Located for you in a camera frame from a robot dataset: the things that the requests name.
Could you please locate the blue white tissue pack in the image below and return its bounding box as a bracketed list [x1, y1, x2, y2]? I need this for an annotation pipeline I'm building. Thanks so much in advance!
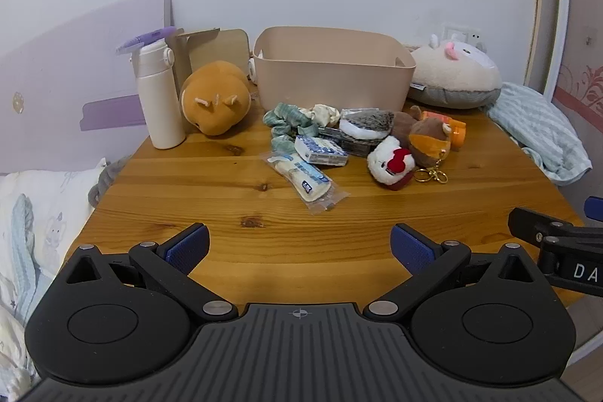
[294, 135, 350, 168]

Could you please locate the printed white bedding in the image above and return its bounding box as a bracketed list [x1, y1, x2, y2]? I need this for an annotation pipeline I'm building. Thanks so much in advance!
[0, 157, 108, 388]

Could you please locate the green plaid scrunchie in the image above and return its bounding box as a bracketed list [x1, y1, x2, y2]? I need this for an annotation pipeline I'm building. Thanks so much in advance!
[263, 102, 321, 153]

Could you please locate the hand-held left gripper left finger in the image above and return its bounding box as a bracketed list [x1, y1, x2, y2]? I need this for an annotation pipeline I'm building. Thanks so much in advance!
[65, 222, 239, 323]

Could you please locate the white water bottle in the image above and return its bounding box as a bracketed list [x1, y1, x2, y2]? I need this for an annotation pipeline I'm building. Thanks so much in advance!
[128, 43, 187, 150]

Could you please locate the cream cow plush cushion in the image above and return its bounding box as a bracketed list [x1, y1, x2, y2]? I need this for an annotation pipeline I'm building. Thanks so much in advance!
[407, 33, 503, 110]

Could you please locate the grey hedgehog plush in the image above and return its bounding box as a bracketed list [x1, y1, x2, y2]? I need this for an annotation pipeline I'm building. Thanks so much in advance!
[338, 109, 396, 142]

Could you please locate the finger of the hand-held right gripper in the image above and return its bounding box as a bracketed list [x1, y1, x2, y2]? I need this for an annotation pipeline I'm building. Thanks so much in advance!
[584, 196, 603, 223]
[508, 207, 586, 243]

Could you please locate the grey knitted cloth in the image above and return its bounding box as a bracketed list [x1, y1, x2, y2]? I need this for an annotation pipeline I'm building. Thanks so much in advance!
[87, 154, 133, 208]

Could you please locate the white kitty plush red bow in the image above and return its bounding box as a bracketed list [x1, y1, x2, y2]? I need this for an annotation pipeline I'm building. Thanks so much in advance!
[366, 135, 418, 191]

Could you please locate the clear white packet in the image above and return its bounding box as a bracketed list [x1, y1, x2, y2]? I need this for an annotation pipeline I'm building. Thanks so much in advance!
[260, 150, 352, 215]

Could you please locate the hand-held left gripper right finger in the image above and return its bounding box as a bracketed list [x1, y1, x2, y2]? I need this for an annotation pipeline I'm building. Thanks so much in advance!
[366, 222, 539, 320]

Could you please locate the cream satin scrunchie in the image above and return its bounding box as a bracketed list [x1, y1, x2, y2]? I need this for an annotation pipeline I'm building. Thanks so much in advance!
[301, 103, 342, 128]

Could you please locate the light blue striped towel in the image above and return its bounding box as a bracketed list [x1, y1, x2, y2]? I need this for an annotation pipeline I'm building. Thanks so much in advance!
[487, 82, 593, 187]

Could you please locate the orange capybara plush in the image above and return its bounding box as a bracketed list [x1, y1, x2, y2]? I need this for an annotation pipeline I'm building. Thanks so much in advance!
[180, 61, 253, 139]

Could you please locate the beige plastic storage basket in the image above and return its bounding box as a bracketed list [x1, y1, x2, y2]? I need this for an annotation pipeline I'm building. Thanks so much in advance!
[252, 26, 417, 113]

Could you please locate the black printed cardboard box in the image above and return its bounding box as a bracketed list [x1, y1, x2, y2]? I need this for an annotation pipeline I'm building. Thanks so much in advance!
[318, 125, 383, 158]

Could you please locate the lavender headboard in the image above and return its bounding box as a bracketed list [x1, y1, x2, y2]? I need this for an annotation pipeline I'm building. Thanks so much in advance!
[0, 0, 174, 177]

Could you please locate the orange box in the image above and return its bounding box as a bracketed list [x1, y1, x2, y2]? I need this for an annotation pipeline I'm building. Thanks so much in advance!
[421, 110, 467, 151]

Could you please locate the white wall socket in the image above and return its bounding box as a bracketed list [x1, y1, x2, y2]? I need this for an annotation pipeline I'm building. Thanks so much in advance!
[442, 22, 482, 50]

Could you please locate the wooden board stand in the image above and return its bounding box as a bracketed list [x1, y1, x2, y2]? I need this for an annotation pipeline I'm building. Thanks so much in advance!
[170, 28, 249, 101]

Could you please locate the brown hamster plush keychain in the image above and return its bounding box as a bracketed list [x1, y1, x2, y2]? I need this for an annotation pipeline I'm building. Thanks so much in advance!
[392, 104, 454, 185]

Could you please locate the white door frame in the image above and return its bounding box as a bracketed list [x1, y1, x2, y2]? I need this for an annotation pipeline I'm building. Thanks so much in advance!
[522, 0, 574, 101]

